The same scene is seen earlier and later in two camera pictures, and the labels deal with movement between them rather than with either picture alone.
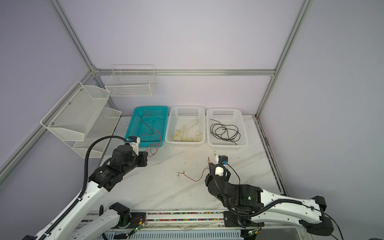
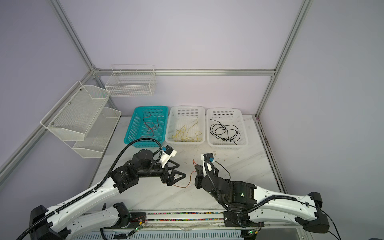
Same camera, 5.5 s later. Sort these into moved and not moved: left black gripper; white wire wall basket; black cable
Moved: left black gripper
Not moved: white wire wall basket; black cable
